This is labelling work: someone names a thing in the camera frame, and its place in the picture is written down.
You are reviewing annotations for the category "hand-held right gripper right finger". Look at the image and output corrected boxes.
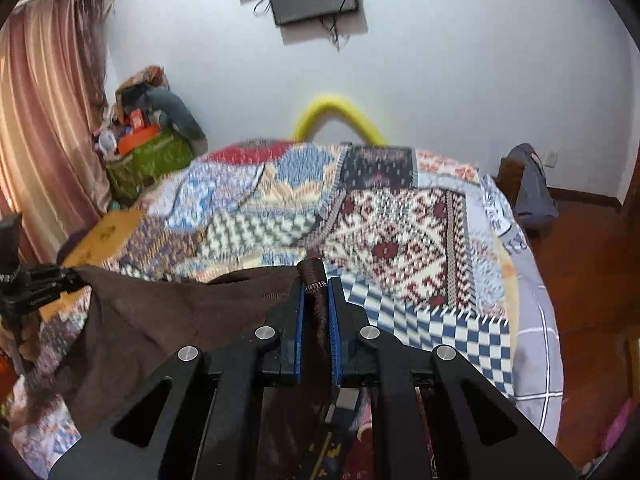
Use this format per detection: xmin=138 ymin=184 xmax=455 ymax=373
xmin=327 ymin=277 xmax=578 ymax=480

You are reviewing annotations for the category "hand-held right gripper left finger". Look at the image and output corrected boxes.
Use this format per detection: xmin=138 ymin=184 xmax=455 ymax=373
xmin=49 ymin=277 xmax=306 ymax=480

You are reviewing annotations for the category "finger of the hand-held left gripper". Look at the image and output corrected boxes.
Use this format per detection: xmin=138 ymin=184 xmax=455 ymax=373
xmin=14 ymin=266 xmax=87 ymax=312

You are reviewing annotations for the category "brown garment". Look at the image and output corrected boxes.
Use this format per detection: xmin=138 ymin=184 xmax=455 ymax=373
xmin=50 ymin=256 xmax=351 ymax=480

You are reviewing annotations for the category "pile of clothes and toys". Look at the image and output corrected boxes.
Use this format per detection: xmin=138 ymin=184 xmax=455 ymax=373
xmin=91 ymin=65 xmax=208 ymax=158

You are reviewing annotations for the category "patchwork printed blanket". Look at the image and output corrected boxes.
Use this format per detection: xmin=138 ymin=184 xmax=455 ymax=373
xmin=10 ymin=139 xmax=516 ymax=476

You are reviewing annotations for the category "pink curtain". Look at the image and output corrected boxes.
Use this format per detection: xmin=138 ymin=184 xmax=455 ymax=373
xmin=0 ymin=0 xmax=113 ymax=266

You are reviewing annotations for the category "green storage bag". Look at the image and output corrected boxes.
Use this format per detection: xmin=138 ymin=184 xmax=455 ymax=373
xmin=104 ymin=130 xmax=197 ymax=206

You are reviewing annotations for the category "grey checked bed sheet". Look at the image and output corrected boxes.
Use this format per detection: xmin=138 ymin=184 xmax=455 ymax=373
xmin=480 ymin=172 xmax=566 ymax=446

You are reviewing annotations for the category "yellow foam tube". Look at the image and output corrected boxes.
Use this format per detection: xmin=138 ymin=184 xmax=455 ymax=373
xmin=291 ymin=93 xmax=390 ymax=147

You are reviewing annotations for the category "wooden chair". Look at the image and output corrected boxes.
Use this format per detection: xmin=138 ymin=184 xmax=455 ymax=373
xmin=495 ymin=156 xmax=526 ymax=211

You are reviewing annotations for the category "grey backpack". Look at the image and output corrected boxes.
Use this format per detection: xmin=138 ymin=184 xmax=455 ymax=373
xmin=505 ymin=143 xmax=560 ymax=233

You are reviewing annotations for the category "pink cloth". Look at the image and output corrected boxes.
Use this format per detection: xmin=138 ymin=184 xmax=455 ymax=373
xmin=600 ymin=397 xmax=638 ymax=456

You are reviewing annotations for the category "black cable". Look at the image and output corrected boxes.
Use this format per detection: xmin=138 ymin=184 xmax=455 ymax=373
xmin=320 ymin=0 xmax=353 ymax=53

